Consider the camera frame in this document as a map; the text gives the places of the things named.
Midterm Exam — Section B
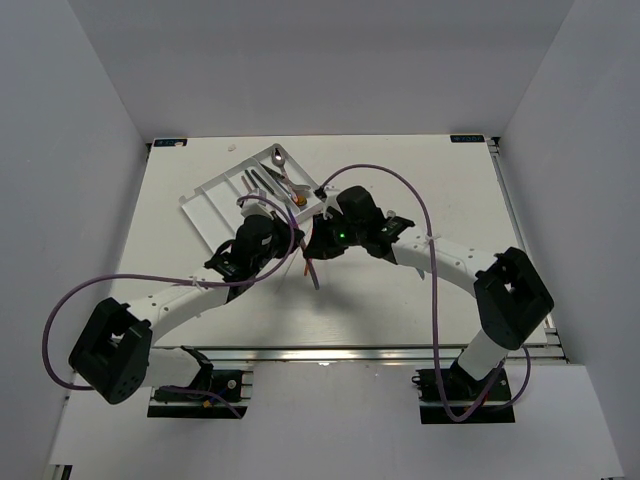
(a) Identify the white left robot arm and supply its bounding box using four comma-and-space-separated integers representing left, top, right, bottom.
69, 214, 304, 405

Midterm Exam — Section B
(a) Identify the dark handled fork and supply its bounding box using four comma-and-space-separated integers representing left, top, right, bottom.
244, 169, 266, 197

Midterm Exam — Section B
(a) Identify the right blue table label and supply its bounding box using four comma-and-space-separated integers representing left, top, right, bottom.
449, 134, 486, 143

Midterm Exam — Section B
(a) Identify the white divided cutlery tray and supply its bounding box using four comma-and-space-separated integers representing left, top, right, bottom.
177, 143, 329, 251

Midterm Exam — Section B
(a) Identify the blue table label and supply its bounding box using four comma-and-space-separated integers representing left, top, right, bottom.
449, 134, 486, 143
152, 138, 188, 148

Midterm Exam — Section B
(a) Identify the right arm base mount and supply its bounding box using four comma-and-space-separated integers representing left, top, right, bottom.
411, 368, 516, 425

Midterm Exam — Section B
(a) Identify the pink handled spoon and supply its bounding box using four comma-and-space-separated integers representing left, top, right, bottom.
271, 147, 311, 191

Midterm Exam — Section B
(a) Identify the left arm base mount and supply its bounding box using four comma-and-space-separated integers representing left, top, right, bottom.
143, 346, 253, 420

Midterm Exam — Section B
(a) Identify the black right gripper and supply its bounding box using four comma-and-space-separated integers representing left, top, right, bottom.
303, 211, 364, 261

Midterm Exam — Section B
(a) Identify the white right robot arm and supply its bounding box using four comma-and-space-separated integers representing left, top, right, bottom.
304, 186, 555, 399

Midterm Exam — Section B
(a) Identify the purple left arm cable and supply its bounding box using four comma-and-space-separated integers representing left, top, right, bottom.
42, 195, 297, 391

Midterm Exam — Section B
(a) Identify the marbled handle spoon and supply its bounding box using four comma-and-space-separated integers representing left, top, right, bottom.
262, 164, 292, 201

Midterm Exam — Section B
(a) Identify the pink handled fork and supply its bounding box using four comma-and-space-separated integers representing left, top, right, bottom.
241, 175, 254, 194

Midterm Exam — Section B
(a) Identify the left blue table label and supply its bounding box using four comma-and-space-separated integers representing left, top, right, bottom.
152, 138, 188, 148

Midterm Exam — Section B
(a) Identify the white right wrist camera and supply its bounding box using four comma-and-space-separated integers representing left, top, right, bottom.
314, 185, 342, 220

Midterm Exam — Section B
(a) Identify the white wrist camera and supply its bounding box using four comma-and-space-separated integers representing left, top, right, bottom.
241, 199, 272, 219
314, 185, 342, 220

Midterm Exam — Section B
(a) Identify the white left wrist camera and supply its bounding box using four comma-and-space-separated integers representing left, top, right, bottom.
241, 199, 272, 219

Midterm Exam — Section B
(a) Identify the green handled fork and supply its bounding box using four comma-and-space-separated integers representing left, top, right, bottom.
250, 169, 275, 197

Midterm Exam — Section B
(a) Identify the iridescent purple knife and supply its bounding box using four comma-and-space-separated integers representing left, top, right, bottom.
308, 259, 320, 290

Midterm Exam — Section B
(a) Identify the iridescent ornate spoon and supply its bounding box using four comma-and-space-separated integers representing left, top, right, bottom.
288, 187, 308, 207

